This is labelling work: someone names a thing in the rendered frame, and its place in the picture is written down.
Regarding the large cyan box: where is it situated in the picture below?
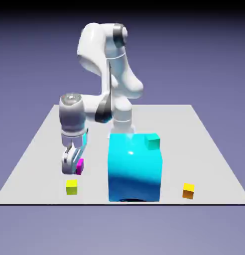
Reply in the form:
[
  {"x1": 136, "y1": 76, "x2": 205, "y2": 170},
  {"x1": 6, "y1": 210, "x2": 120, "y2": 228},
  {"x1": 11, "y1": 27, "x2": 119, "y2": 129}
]
[{"x1": 108, "y1": 132, "x2": 163, "y2": 203}]

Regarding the small orange cube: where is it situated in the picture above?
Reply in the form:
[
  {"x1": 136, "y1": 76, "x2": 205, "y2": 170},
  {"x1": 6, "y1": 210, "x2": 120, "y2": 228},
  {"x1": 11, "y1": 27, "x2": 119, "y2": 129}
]
[{"x1": 182, "y1": 183, "x2": 195, "y2": 200}]

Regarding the small yellow cube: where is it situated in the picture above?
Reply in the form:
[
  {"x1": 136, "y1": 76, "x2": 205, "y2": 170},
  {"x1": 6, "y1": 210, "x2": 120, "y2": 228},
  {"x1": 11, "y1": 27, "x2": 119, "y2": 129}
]
[{"x1": 66, "y1": 179, "x2": 78, "y2": 196}]

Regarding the small magenta cube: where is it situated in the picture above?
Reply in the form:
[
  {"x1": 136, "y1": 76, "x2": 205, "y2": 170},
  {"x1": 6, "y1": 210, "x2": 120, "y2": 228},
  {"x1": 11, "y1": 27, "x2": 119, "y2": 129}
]
[{"x1": 76, "y1": 158, "x2": 85, "y2": 175}]

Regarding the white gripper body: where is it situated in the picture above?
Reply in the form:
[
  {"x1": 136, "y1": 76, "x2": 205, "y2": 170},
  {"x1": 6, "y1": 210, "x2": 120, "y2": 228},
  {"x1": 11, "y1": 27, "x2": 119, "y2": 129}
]
[{"x1": 61, "y1": 144, "x2": 84, "y2": 175}]

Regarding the small teal cube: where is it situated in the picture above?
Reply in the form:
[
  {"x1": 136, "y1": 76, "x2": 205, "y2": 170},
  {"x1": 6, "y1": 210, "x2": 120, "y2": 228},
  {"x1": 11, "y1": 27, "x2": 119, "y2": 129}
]
[{"x1": 144, "y1": 133, "x2": 161, "y2": 150}]

